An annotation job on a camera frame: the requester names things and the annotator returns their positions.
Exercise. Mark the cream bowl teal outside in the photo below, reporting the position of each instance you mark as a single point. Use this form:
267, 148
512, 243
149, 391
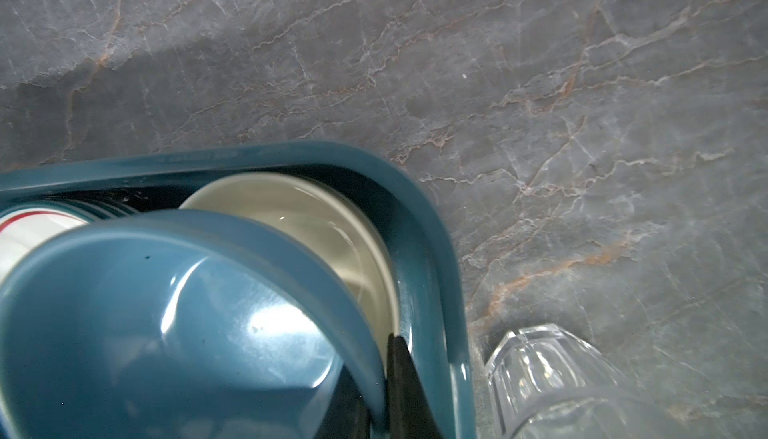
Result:
327, 223

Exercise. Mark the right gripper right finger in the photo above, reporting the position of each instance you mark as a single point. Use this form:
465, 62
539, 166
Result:
409, 413

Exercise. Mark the blue bowl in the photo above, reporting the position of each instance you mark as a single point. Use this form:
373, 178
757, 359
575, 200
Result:
179, 324

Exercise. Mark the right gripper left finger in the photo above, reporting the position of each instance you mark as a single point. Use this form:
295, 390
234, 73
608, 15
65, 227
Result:
347, 416

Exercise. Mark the white plate red characters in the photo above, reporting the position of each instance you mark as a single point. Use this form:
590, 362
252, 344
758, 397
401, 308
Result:
26, 225

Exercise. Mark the teal plastic bin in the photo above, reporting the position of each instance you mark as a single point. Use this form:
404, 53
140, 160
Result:
432, 318

